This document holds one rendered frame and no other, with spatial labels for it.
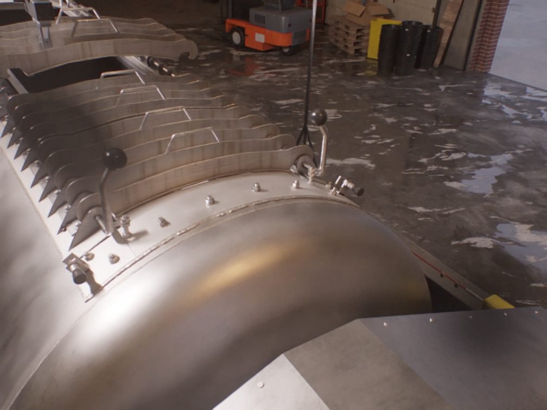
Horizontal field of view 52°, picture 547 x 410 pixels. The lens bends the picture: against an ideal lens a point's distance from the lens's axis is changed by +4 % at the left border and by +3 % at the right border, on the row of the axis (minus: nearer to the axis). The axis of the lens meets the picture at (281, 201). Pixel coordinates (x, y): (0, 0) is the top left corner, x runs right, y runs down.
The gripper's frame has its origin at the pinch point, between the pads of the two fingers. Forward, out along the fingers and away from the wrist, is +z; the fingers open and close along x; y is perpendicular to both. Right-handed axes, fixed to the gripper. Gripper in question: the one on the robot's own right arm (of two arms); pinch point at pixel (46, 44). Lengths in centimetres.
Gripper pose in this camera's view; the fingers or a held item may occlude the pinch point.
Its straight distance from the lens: 192.5
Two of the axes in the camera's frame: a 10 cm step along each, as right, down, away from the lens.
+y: -8.3, 2.4, -4.9
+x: 5.5, 4.4, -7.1
